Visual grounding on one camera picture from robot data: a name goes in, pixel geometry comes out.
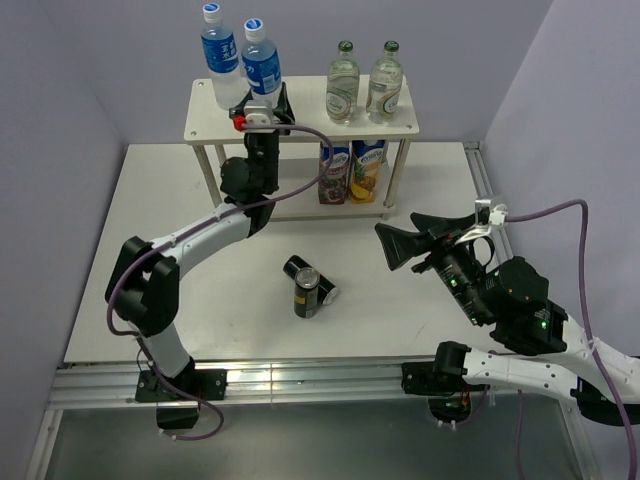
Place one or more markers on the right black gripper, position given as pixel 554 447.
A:
pixel 397 243

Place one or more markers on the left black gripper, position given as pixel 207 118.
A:
pixel 284 113

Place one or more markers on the blue-label water bottle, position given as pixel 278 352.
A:
pixel 261 62
pixel 222 58

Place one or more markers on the clear glass bottle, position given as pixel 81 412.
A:
pixel 385 83
pixel 342 87

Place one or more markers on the black yellow can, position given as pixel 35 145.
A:
pixel 306 290
pixel 327 290

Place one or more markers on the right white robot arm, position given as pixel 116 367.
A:
pixel 550 353

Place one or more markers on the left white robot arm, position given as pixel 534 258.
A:
pixel 144 286

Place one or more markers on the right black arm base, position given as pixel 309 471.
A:
pixel 451 401

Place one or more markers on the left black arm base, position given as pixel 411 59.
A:
pixel 208 385

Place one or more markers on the white two-tier shelf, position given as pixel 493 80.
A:
pixel 209 130

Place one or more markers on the yellow pineapple juice carton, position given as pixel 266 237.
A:
pixel 367 158

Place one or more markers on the purple grape juice carton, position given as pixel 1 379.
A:
pixel 332 187

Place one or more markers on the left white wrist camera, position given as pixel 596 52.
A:
pixel 259 114

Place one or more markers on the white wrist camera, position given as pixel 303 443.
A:
pixel 491 213
pixel 259 114

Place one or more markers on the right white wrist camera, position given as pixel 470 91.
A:
pixel 491 213

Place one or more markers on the aluminium right rail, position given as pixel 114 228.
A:
pixel 499 238

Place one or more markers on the aluminium rail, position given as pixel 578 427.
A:
pixel 248 382
pixel 499 238

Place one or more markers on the aluminium front rail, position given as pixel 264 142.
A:
pixel 248 382

